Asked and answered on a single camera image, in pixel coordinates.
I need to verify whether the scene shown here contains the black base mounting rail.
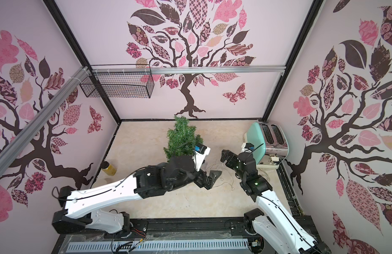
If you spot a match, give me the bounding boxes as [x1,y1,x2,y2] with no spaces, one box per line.
[52,217,276,254]

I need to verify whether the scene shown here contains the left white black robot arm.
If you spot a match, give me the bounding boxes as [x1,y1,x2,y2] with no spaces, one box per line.
[52,155,222,234]

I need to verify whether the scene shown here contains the yellow liquid jar black lid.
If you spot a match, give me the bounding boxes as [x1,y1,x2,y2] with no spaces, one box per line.
[100,161,116,176]

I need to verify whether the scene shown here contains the aluminium rail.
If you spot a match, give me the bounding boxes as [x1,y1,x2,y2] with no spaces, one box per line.
[93,65,286,75]
[0,67,89,177]

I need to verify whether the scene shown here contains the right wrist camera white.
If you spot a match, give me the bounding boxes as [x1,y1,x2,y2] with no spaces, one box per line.
[241,142,255,153]

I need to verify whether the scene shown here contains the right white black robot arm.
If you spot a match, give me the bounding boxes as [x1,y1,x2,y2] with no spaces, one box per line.
[220,150,331,254]

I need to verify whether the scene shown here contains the aluminium rail left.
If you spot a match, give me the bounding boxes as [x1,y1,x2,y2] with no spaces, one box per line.
[0,67,89,177]

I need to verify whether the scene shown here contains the mint green chrome toaster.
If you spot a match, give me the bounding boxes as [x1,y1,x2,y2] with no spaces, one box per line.
[243,122,289,170]

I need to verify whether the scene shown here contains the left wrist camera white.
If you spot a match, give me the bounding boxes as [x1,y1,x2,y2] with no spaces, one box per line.
[193,143,211,171]

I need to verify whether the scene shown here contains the black wire basket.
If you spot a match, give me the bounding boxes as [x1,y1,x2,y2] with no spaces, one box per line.
[80,63,155,98]

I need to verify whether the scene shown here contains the white slotted cable duct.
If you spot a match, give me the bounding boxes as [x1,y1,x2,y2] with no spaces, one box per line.
[64,239,251,254]

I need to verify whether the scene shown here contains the aluminium rail back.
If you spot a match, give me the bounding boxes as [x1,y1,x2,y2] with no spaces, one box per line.
[93,65,286,75]

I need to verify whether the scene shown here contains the small green christmas tree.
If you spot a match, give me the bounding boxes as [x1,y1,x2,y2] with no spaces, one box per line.
[164,116,203,161]

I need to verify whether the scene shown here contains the string lights with star ornaments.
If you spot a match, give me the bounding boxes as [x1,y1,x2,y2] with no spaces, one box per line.
[206,162,235,192]

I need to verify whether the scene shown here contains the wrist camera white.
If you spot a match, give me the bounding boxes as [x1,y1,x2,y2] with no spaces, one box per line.
[193,143,211,171]
[241,142,255,153]

